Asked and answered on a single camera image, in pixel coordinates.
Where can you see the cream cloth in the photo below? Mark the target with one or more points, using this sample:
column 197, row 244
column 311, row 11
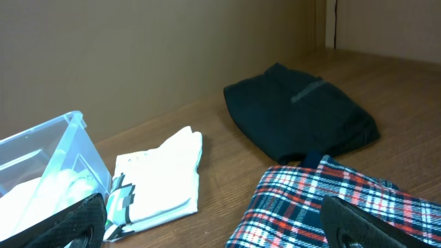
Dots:
column 35, row 200

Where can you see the plaid folded shirt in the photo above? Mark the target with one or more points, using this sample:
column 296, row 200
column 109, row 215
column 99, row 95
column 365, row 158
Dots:
column 285, row 208

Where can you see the clear plastic storage container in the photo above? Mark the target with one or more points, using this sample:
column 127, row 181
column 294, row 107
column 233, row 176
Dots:
column 58, row 144

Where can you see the black folded garment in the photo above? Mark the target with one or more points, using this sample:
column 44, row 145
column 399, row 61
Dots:
column 289, row 113

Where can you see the white folded t-shirt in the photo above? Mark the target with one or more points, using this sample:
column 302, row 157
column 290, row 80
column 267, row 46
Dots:
column 154, row 186

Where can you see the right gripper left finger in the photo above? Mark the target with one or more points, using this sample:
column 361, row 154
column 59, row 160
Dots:
column 79, row 225

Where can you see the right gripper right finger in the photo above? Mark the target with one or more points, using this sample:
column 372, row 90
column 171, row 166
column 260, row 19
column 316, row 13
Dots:
column 346, row 225

